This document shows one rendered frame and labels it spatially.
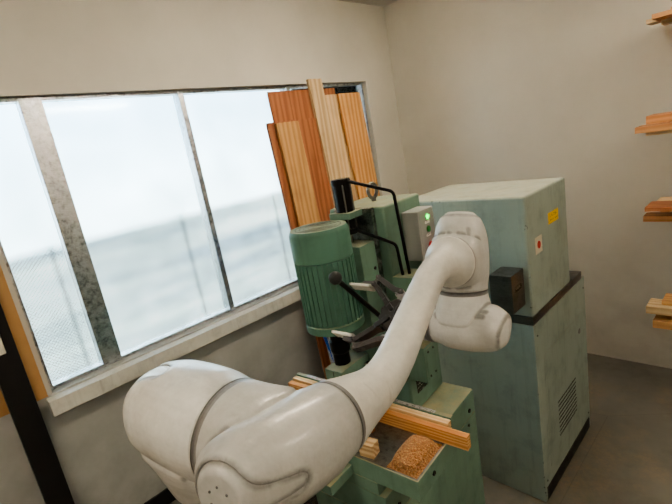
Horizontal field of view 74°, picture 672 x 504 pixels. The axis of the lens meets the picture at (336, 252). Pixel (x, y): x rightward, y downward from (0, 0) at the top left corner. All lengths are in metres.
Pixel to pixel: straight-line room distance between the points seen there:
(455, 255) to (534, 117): 2.54
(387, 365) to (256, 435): 0.26
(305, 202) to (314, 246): 1.65
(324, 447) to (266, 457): 0.07
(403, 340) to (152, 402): 0.36
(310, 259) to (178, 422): 0.73
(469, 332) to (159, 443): 0.60
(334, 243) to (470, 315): 0.45
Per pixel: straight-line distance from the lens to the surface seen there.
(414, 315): 0.74
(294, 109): 2.98
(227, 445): 0.49
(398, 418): 1.37
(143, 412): 0.63
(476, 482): 1.91
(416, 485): 1.24
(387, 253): 1.38
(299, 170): 2.84
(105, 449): 2.64
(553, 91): 3.31
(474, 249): 0.89
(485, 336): 0.93
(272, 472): 0.48
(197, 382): 0.59
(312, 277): 1.23
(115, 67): 2.54
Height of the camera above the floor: 1.72
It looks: 13 degrees down
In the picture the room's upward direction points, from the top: 10 degrees counter-clockwise
